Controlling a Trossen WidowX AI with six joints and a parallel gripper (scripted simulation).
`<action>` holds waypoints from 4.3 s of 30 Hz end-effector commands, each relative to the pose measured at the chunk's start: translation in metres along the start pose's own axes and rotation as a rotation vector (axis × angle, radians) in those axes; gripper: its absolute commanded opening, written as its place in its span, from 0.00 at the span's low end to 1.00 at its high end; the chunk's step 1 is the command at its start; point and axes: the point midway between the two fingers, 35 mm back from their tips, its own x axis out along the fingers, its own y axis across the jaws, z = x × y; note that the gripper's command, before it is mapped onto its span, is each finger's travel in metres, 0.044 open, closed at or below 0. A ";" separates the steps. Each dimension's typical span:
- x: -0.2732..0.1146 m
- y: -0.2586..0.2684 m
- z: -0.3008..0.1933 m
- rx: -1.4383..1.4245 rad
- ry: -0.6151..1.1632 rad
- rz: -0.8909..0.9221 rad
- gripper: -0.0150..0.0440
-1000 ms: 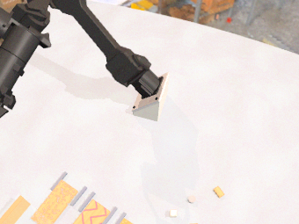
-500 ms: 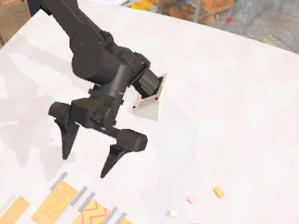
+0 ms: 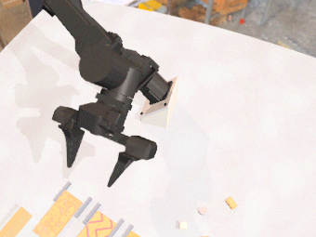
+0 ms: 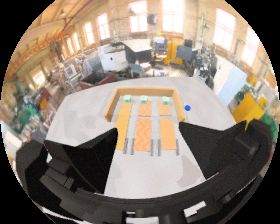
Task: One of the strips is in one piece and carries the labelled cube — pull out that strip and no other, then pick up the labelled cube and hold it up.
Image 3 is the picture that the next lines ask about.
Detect small yellow block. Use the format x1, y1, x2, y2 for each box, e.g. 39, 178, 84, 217
226, 197, 237, 209

